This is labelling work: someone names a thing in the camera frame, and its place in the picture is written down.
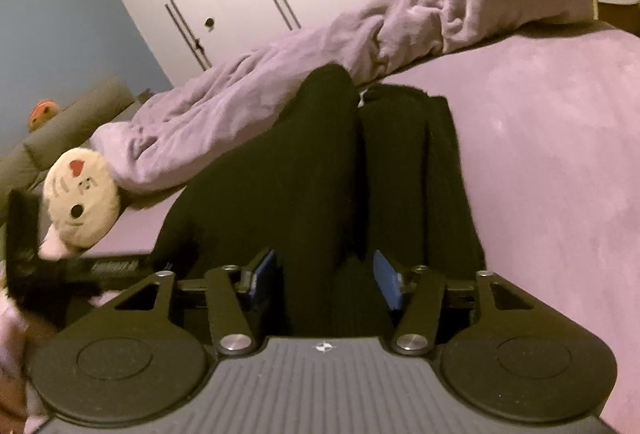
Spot orange plush toy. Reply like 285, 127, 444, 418
27, 100, 61, 132

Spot purple bed sheet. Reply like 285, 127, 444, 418
85, 20, 640, 425

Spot person's left forearm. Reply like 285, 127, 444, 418
0, 299, 56, 434

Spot pink plush toy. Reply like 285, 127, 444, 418
39, 224, 78, 261

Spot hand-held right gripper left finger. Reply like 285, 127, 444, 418
115, 248, 279, 356

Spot black pants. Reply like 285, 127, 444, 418
150, 63, 487, 340

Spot round cream cat face pillow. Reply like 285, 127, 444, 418
42, 148, 121, 249

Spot crumpled purple blanket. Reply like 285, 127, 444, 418
92, 0, 601, 194

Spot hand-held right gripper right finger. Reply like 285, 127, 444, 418
372, 249, 529, 358

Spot grey bolster cushion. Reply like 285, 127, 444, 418
0, 76, 151, 210

